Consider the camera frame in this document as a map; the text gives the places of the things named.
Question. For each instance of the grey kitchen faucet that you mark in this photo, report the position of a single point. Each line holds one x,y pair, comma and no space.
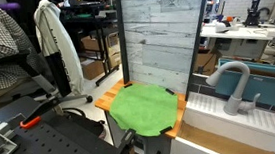
237,91

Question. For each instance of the white round device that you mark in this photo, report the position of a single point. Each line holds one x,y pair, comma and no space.
221,26

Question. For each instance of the brown cardboard box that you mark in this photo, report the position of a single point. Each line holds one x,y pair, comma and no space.
93,69
91,44
115,59
206,64

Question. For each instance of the white lab table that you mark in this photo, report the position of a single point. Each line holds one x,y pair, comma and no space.
240,33

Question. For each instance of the white sink basin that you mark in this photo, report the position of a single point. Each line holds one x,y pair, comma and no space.
214,113

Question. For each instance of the black office chair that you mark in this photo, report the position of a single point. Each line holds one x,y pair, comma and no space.
5,60

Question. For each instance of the black background robot arm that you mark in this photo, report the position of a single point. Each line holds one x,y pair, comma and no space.
255,6

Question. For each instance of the grey wood-look backdrop panel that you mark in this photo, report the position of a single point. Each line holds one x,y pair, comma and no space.
160,35

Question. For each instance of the black tape piece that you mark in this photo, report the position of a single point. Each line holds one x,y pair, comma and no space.
128,85
165,130
170,91

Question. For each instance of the black metal desk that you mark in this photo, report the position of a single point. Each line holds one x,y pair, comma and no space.
89,21

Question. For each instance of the black perforated table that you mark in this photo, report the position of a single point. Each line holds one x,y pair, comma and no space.
50,151

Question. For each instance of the green microfibre cloth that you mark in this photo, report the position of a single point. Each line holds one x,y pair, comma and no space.
143,110

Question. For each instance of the white hoodie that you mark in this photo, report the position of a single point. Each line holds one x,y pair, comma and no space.
57,44

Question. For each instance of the teal plastic bin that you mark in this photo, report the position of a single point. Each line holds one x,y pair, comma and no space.
272,88

